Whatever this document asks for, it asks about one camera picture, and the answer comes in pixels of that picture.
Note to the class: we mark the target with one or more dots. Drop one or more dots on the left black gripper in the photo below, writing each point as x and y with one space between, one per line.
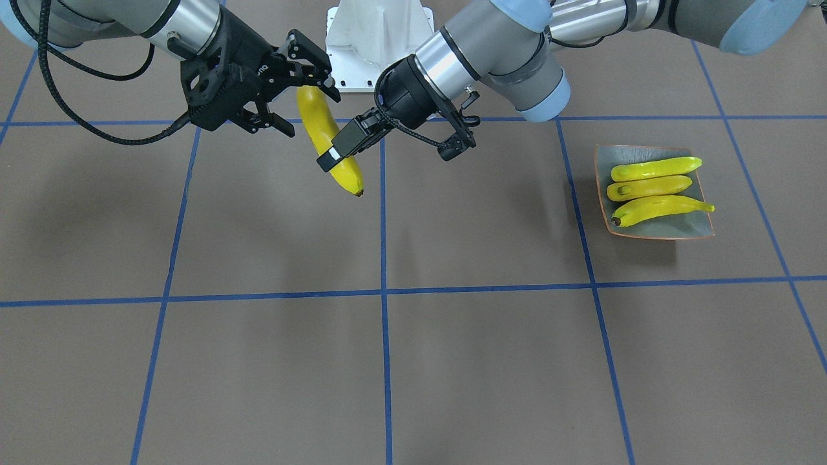
404 94

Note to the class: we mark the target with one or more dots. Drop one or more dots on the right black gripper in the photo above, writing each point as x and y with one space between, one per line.
244 44

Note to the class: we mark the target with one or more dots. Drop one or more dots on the yellow banana basket bottom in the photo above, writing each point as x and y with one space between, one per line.
321 127

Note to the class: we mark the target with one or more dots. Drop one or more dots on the yellow banana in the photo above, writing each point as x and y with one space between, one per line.
676 166
624 191
647 208

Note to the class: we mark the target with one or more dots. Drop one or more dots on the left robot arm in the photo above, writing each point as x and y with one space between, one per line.
509 46

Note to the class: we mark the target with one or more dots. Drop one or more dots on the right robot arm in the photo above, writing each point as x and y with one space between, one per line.
183 29

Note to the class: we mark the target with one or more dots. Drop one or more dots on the grey square plate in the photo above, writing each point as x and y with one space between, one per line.
692 225

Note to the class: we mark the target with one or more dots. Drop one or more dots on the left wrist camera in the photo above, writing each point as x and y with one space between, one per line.
463 137

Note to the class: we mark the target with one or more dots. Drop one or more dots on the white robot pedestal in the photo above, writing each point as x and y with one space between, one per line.
365 37

